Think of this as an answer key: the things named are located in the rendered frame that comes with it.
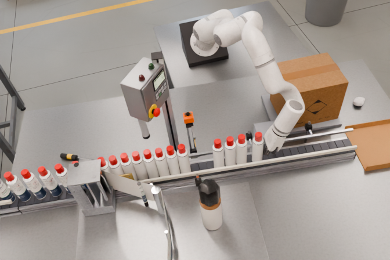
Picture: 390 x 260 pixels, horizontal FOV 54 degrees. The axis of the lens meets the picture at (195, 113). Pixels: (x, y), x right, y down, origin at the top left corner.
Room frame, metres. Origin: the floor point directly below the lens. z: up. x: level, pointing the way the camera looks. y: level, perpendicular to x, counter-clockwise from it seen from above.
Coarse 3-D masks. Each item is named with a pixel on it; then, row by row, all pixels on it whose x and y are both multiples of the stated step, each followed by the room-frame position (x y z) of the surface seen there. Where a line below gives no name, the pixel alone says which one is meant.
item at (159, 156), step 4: (156, 148) 1.05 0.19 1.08; (160, 148) 1.05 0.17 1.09; (156, 152) 1.03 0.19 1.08; (160, 152) 1.03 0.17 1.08; (156, 156) 1.03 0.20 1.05; (160, 156) 1.02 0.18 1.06; (164, 156) 1.03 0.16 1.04; (156, 160) 1.02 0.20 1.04; (160, 160) 1.01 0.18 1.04; (164, 160) 1.02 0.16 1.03; (156, 164) 1.03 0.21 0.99; (160, 164) 1.01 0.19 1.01; (164, 164) 1.02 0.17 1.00; (160, 168) 1.02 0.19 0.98; (164, 168) 1.02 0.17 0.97; (160, 172) 1.02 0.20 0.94; (164, 172) 1.01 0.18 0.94; (168, 172) 1.03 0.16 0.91; (160, 176) 1.02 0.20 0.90
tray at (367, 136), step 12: (384, 120) 1.22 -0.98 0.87; (348, 132) 1.19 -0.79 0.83; (360, 132) 1.18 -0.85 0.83; (372, 132) 1.17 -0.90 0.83; (384, 132) 1.16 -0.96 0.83; (360, 144) 1.11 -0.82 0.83; (372, 144) 1.10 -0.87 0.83; (384, 144) 1.09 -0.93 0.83; (360, 156) 1.04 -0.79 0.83; (372, 156) 1.03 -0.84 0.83; (384, 156) 1.02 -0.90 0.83; (372, 168) 0.95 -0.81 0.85
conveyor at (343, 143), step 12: (324, 144) 1.10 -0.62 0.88; (336, 144) 1.10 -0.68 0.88; (348, 144) 1.09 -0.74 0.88; (264, 156) 1.08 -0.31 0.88; (276, 156) 1.07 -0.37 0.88; (324, 156) 1.03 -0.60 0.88; (168, 168) 1.08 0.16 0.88; (192, 168) 1.06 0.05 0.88; (204, 168) 1.05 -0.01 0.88; (240, 168) 1.02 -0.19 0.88; (252, 168) 1.02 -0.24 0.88; (168, 180) 1.01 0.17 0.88; (48, 192) 1.03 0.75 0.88; (24, 204) 0.97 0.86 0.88
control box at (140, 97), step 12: (144, 60) 1.20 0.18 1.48; (132, 72) 1.13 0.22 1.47; (144, 72) 1.13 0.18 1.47; (156, 72) 1.12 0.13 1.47; (120, 84) 1.08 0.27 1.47; (132, 84) 1.06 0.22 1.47; (144, 84) 1.06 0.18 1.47; (132, 96) 1.05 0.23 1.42; (144, 96) 1.03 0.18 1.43; (168, 96) 1.16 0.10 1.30; (132, 108) 1.06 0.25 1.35; (144, 108) 1.03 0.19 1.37; (144, 120) 1.04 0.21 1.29
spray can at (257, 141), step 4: (256, 132) 1.07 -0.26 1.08; (260, 132) 1.07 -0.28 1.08; (256, 136) 1.05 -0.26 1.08; (260, 136) 1.04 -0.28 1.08; (252, 140) 1.06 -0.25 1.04; (256, 140) 1.05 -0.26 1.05; (260, 140) 1.04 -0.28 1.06; (252, 144) 1.06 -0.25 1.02; (256, 144) 1.04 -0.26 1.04; (260, 144) 1.03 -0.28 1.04; (252, 148) 1.05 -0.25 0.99; (256, 148) 1.04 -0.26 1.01; (260, 148) 1.03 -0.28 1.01; (252, 152) 1.05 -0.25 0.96; (256, 152) 1.04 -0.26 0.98; (260, 152) 1.03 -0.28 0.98; (252, 156) 1.05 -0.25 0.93; (256, 156) 1.04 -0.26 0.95; (260, 156) 1.03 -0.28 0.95; (252, 160) 1.05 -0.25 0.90; (256, 160) 1.04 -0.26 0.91; (260, 160) 1.04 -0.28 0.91
